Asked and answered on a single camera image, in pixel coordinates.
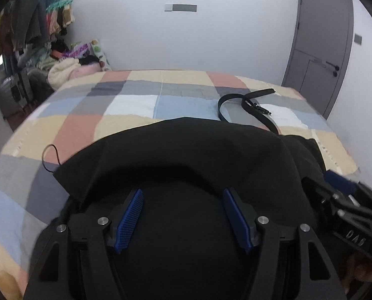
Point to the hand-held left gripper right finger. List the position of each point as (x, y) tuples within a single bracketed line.
[(237, 217)]

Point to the polka dot pillow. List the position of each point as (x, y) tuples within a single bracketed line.
[(100, 54)]

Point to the pink pillow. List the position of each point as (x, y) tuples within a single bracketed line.
[(85, 70)]

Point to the purple printed bag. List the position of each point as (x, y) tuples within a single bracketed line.
[(78, 50)]

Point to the green sock hanger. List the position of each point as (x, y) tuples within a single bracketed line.
[(60, 15)]

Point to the grey suitcase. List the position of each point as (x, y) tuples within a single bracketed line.
[(9, 95)]

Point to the pile of mixed clothes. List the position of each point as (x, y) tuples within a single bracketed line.
[(37, 59)]

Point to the black crumpled garment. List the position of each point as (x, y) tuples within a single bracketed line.
[(89, 60)]

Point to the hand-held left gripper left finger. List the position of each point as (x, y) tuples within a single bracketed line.
[(130, 217)]

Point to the grey denim jacket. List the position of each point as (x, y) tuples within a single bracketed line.
[(32, 22)]

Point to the cream fluffy garment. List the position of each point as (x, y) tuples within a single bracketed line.
[(60, 72)]

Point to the black puffer jacket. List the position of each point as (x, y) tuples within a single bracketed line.
[(186, 162)]

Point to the checkered bed quilt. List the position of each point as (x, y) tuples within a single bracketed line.
[(79, 125)]

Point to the grey door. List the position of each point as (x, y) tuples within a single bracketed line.
[(320, 37)]

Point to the person's right hand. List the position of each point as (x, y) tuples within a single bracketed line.
[(362, 273)]

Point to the dark wall switch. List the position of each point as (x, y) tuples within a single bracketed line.
[(358, 38)]

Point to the black belt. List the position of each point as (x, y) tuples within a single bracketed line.
[(251, 103)]

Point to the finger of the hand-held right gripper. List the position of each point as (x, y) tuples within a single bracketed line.
[(317, 190), (340, 181)]

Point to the grey and white wall panel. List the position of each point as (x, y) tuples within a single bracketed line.
[(182, 7)]

